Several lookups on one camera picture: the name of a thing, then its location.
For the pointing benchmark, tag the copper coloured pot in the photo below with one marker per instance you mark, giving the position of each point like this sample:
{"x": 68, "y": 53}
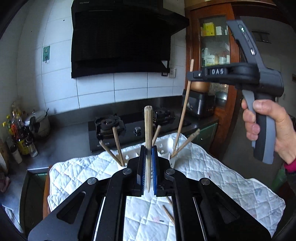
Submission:
{"x": 200, "y": 86}

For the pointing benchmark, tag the clear glass jar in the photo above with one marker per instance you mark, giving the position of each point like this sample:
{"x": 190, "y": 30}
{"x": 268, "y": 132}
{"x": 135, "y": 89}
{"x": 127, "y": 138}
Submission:
{"x": 33, "y": 151}

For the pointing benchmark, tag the wooden glass-door cabinet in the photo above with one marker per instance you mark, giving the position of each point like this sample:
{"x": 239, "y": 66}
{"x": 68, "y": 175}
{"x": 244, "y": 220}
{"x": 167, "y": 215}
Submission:
{"x": 195, "y": 46}

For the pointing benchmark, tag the green wall hook sticker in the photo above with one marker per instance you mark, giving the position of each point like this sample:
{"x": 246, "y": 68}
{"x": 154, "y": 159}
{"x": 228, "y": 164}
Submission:
{"x": 46, "y": 53}

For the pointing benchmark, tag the yellow box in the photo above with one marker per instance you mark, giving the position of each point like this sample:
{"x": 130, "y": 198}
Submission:
{"x": 207, "y": 29}

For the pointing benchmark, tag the black countertop appliance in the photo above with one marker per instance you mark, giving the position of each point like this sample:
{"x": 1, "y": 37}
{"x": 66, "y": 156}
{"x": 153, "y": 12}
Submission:
{"x": 200, "y": 104}

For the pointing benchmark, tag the black range hood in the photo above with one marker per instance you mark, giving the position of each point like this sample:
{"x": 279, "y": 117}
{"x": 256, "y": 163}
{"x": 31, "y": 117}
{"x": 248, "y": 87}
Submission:
{"x": 120, "y": 41}

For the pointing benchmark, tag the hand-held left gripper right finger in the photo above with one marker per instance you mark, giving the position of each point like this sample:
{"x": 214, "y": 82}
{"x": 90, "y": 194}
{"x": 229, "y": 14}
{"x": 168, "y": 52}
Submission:
{"x": 154, "y": 169}

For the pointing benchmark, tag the black gas stove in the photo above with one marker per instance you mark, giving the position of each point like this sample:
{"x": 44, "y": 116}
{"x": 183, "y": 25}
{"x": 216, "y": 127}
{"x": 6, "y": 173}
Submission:
{"x": 129, "y": 135}

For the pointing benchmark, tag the white plastic utensil holder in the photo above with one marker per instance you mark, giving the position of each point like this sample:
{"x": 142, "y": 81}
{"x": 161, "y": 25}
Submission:
{"x": 165, "y": 144}

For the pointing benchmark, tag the grey lidded pot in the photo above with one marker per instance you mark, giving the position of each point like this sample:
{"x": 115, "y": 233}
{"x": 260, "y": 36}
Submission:
{"x": 39, "y": 124}

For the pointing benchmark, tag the white quilted mat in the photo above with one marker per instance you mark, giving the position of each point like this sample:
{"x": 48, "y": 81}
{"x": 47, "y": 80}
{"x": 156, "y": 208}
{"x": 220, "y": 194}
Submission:
{"x": 219, "y": 185}

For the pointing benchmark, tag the steel pot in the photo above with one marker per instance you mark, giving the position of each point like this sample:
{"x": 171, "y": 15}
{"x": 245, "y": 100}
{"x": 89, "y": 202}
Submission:
{"x": 221, "y": 99}

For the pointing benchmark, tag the white and green box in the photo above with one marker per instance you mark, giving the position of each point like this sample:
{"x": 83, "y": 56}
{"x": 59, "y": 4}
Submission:
{"x": 209, "y": 59}

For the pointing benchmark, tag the white wall socket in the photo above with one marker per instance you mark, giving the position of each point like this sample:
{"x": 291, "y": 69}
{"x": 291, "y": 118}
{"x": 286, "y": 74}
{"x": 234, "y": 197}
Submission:
{"x": 171, "y": 72}

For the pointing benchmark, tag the person's right hand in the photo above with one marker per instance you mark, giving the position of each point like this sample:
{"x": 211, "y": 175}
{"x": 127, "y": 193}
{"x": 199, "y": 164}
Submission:
{"x": 283, "y": 129}

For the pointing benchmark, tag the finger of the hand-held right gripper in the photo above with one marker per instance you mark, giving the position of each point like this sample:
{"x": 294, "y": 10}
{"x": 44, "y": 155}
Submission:
{"x": 196, "y": 76}

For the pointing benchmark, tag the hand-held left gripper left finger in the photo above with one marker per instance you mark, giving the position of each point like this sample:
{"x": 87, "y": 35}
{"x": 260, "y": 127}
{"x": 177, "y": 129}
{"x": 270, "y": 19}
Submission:
{"x": 143, "y": 166}

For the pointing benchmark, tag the yellow-capped bottle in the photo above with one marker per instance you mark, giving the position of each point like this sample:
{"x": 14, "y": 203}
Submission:
{"x": 7, "y": 124}

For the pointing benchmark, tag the tan bamboo chopstick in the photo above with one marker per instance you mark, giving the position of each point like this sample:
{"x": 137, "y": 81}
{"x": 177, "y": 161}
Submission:
{"x": 183, "y": 109}
{"x": 109, "y": 151}
{"x": 117, "y": 143}
{"x": 168, "y": 214}
{"x": 187, "y": 141}
{"x": 156, "y": 133}
{"x": 169, "y": 201}
{"x": 148, "y": 129}

